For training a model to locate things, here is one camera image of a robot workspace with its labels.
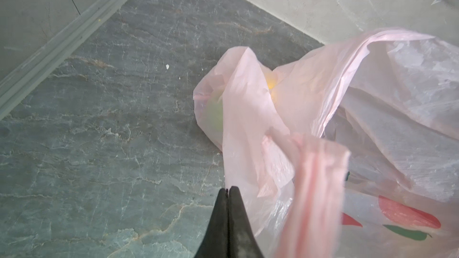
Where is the aluminium frame rail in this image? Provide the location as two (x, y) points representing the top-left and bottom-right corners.
(1, 0), (128, 118)

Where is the pink printed plastic bag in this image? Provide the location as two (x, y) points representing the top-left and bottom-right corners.
(193, 29), (459, 258)

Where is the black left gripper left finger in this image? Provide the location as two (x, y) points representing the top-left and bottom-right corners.
(195, 188), (229, 258)

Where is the green fake fruit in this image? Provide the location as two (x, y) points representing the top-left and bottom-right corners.
(204, 93), (223, 133)

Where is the yellow fake lemon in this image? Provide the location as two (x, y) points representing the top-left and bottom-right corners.
(265, 77), (277, 91)

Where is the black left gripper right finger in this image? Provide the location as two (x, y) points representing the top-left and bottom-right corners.
(228, 186), (263, 258)

